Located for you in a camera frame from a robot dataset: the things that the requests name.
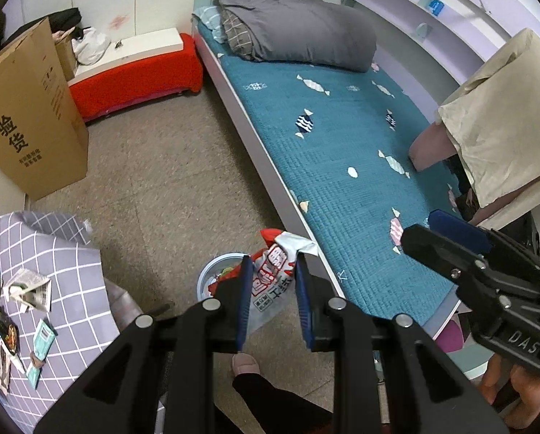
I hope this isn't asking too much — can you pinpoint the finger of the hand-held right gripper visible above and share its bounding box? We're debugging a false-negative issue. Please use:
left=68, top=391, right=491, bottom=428
left=427, top=209, right=540, bottom=277
left=401, top=224, right=513, bottom=311

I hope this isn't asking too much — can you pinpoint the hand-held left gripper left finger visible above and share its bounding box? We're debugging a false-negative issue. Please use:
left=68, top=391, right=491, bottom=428
left=34, top=254, right=255, bottom=434

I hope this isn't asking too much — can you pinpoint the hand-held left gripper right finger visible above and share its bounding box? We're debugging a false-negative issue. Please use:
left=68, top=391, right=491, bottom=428
left=294, top=251, right=510, bottom=434

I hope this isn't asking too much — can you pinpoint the red white snack bag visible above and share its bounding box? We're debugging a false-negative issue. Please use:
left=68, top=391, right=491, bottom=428
left=247, top=228, right=318, bottom=340

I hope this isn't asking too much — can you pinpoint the person's right hand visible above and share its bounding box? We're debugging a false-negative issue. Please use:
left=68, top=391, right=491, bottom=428
left=478, top=353, right=540, bottom=417

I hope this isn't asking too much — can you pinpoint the pink slipper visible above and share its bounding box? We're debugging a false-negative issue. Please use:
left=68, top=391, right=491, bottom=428
left=231, top=353, right=262, bottom=377

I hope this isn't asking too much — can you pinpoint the purple plastic stool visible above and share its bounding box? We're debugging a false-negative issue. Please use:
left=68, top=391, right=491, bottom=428
left=433, top=319, right=464, bottom=353

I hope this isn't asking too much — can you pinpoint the person's right leg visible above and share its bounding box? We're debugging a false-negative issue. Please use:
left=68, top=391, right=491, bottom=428
left=231, top=371, right=334, bottom=434

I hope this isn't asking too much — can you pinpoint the beige hanging shirt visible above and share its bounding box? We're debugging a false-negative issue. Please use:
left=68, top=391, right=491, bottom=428
left=437, top=28, right=540, bottom=218

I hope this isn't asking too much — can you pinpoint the bed with teal cover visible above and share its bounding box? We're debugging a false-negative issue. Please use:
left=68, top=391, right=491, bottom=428
left=196, top=22, right=479, bottom=326

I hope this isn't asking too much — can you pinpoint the table with grey checkered cloth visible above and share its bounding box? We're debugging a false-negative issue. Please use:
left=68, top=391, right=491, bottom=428
left=0, top=212, right=117, bottom=434

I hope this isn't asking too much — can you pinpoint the lilac bedside shelf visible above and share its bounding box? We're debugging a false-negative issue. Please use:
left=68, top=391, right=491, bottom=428
left=346, top=0, right=540, bottom=86

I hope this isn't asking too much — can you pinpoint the teal tube packet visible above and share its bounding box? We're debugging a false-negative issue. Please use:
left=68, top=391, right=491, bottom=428
left=29, top=319, right=58, bottom=358

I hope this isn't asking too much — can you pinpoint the crumpled white grey carton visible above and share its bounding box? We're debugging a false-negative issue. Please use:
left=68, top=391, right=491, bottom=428
left=3, top=268, right=52, bottom=312

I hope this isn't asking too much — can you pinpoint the mint green packet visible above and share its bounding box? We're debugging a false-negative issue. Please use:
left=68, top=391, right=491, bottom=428
left=26, top=355, right=47, bottom=390

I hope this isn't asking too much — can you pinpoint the dark snack packet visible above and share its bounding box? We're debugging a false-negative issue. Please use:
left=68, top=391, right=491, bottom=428
left=0, top=311, right=21, bottom=356

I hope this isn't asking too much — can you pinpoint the red bench with white top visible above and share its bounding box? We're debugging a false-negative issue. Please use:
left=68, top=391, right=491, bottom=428
left=66, top=27, right=204, bottom=123

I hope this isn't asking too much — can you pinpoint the grey folded quilt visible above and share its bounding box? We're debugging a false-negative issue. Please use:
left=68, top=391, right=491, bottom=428
left=212, top=0, right=377, bottom=73

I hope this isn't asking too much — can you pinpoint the large brown cardboard box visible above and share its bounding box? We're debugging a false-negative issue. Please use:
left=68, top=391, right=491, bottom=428
left=0, top=17, right=90, bottom=202

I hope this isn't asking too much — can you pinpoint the teal striped pillow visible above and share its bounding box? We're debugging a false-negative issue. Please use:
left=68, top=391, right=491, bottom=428
left=193, top=5, right=228, bottom=43

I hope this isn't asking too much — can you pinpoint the crumpled white plastic bag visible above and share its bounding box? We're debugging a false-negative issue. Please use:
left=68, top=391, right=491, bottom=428
left=71, top=27, right=111, bottom=65

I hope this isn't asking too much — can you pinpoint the black clothing heap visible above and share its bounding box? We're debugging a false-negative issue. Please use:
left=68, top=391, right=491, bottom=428
left=48, top=8, right=83, bottom=32

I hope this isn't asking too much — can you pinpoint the teal white bunk bed frame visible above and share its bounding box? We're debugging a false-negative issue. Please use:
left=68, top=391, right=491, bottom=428
left=191, top=0, right=540, bottom=371

